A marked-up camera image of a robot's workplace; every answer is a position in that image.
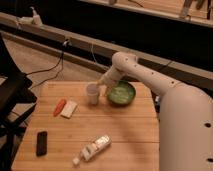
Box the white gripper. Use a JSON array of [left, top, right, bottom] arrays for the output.
[[96, 66, 123, 87]]

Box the orange carrot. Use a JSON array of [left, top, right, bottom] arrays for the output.
[[53, 99, 66, 117]]

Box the green ceramic bowl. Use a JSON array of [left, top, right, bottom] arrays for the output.
[[107, 80, 136, 106]]

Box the white plastic bottle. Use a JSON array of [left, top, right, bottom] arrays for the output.
[[72, 135, 111, 166]]

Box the black phone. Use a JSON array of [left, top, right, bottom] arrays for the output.
[[36, 131, 47, 156]]

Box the white ceramic cup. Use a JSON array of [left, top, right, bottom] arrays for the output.
[[86, 83, 100, 105]]

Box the black cable on left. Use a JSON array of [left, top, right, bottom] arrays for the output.
[[25, 39, 72, 91]]

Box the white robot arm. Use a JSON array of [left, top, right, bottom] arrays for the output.
[[99, 52, 213, 171]]

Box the white rectangular block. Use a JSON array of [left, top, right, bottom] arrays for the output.
[[60, 100, 77, 118]]

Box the white device on ledge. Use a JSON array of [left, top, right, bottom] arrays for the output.
[[17, 6, 43, 27]]

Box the black chair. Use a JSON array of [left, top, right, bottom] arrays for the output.
[[0, 34, 37, 171]]

